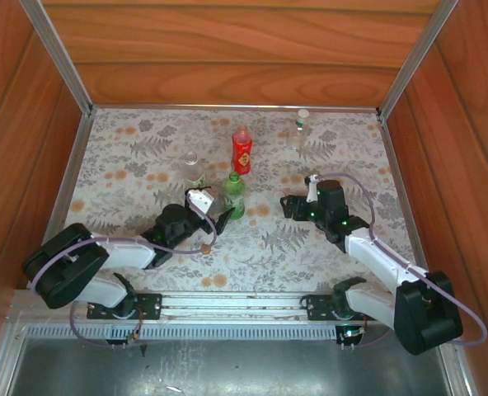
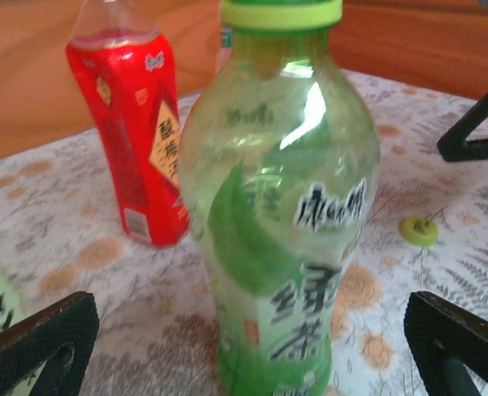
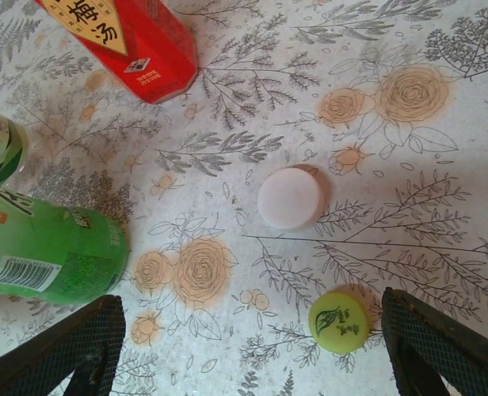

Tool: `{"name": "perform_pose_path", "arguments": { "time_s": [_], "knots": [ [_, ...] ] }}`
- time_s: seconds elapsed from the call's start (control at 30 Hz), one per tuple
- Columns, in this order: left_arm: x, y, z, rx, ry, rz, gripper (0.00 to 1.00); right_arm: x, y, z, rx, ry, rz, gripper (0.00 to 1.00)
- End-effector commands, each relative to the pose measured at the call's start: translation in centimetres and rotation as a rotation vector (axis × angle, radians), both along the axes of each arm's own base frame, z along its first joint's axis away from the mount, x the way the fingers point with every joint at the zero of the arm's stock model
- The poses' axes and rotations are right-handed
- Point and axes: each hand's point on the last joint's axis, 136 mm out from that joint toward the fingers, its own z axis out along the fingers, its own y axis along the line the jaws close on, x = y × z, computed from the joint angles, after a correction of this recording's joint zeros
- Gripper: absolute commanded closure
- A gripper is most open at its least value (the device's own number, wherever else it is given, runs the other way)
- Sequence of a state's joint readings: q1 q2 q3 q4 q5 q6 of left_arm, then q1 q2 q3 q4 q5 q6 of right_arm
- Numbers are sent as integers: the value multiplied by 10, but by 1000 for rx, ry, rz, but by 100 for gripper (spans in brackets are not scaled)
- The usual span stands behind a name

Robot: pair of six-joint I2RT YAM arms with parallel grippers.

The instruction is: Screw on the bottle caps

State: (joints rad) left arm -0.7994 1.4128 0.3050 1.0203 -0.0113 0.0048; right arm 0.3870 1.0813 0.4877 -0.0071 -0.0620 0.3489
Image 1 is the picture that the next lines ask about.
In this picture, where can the clear bottle with green label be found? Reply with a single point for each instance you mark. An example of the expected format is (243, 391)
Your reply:
(194, 169)

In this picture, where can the green plastic bottle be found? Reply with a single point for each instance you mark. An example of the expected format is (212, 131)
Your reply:
(233, 202)

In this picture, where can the orange bottle cap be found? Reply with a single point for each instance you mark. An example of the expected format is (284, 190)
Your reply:
(205, 249)

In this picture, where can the red plastic bottle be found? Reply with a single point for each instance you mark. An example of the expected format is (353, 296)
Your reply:
(242, 156)

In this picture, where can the small clear bottle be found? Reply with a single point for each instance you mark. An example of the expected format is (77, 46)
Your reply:
(298, 132)

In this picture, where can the small white bottle cap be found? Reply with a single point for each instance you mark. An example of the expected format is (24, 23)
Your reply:
(303, 112)

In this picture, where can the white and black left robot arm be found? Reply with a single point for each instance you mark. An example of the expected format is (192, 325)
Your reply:
(124, 251)

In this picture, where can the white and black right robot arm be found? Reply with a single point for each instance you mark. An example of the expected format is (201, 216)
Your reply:
(376, 260)

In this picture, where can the floral tablecloth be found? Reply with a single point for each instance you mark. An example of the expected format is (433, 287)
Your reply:
(244, 272)

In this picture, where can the small connector board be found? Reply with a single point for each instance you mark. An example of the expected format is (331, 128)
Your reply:
(353, 334)
(132, 336)

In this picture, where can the grey metal sheet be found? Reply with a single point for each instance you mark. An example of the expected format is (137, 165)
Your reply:
(227, 367)

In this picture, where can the aluminium frame rail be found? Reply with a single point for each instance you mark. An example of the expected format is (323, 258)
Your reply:
(62, 202)
(227, 107)
(393, 156)

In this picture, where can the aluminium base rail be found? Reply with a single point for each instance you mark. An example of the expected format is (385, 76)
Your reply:
(227, 303)

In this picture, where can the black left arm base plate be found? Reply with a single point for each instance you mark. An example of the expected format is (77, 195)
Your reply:
(149, 307)

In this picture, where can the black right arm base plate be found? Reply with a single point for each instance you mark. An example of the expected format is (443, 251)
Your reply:
(316, 307)

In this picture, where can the aluminium frame post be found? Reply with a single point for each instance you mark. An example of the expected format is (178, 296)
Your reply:
(415, 57)
(60, 57)

